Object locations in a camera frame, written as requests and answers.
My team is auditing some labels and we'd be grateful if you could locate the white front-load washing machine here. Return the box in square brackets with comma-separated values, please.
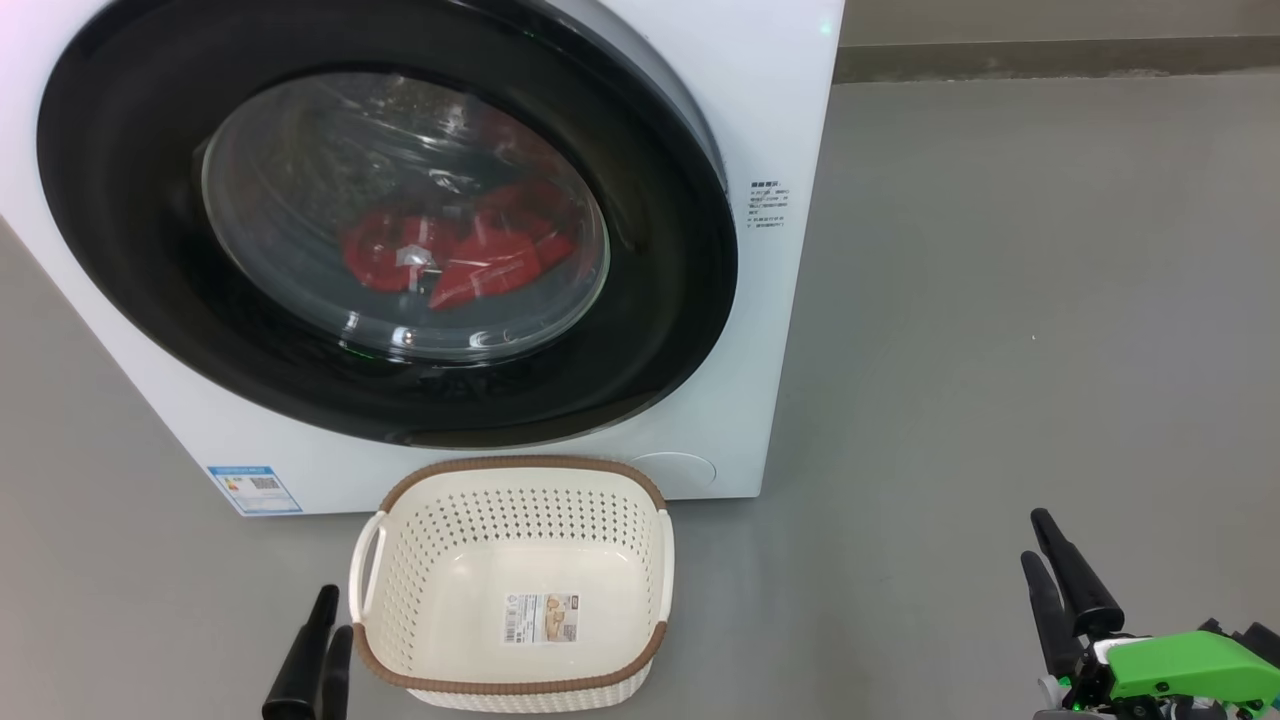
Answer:
[0, 0, 846, 518]

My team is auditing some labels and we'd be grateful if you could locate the red and white garment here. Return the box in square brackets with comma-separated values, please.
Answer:
[341, 182, 577, 311]

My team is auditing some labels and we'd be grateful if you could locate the grey skirting board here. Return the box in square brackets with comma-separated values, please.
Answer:
[833, 37, 1280, 84]

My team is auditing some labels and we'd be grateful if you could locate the blue energy label sticker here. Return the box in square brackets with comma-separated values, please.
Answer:
[207, 465, 304, 517]

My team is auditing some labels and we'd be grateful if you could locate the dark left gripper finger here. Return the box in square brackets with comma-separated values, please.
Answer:
[318, 626, 354, 720]
[262, 585, 341, 720]

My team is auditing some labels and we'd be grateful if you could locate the printed paper label sticker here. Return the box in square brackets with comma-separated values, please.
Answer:
[502, 592, 581, 646]

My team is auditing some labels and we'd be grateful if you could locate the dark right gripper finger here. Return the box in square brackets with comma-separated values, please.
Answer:
[1031, 508, 1125, 639]
[1021, 551, 1086, 679]

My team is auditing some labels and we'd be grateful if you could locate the cream perforated laundry basket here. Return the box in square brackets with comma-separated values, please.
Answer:
[348, 456, 676, 713]

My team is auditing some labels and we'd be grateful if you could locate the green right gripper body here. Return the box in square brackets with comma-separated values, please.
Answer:
[1035, 630, 1280, 720]

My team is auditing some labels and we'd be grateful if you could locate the black round washer door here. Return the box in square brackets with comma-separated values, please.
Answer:
[37, 0, 739, 450]

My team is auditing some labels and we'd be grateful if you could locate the round filter access cover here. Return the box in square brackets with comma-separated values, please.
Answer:
[630, 452, 717, 493]

